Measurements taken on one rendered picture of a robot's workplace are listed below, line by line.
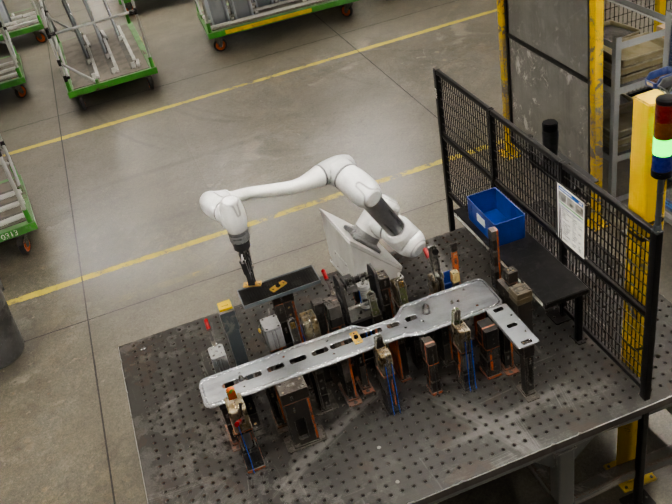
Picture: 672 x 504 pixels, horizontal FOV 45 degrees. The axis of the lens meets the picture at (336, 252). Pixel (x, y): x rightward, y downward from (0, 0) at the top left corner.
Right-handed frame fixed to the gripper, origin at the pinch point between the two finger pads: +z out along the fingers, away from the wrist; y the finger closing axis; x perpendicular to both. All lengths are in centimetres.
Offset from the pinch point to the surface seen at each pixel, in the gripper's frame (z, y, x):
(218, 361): 22.1, 29.5, -15.2
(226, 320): 15.6, 9.8, -13.3
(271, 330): 14.8, 20.5, 8.9
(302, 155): 126, -348, -30
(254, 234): 126, -228, -57
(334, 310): 19.1, 5.4, 35.3
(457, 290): 25, -8, 91
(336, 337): 25.2, 16.8, 35.9
